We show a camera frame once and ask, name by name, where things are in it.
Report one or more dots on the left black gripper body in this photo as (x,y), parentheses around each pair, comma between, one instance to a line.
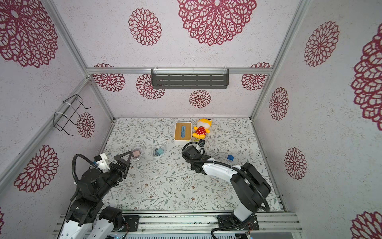
(120,170)

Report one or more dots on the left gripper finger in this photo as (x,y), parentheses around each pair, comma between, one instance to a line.
(116,161)
(126,160)

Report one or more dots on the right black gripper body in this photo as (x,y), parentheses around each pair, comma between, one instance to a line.
(192,152)

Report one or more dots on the pink charger cube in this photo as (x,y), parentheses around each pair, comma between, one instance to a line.
(136,153)

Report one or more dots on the clear oval zip pouch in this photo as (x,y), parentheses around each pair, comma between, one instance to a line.
(136,159)

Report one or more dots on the teal charger cube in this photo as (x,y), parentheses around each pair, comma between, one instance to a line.
(159,151)

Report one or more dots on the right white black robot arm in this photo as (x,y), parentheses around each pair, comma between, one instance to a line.
(249,185)

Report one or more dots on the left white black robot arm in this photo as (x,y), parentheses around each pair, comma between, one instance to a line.
(87,217)

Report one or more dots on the white wooden-top tissue box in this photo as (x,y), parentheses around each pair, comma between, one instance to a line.
(183,133)

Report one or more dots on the yellow plush toy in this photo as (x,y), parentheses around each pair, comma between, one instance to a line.
(202,129)

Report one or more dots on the small blue cube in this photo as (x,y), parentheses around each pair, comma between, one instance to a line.
(230,157)

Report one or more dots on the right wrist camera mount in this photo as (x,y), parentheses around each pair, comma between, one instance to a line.
(202,143)

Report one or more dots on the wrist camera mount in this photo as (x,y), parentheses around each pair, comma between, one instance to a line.
(102,162)
(202,143)

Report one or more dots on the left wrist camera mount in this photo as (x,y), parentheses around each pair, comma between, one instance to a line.
(102,162)

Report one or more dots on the black wire wall rack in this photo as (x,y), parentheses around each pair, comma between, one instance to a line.
(71,108)

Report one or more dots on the grey wall shelf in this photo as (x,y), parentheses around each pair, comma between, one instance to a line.
(190,79)

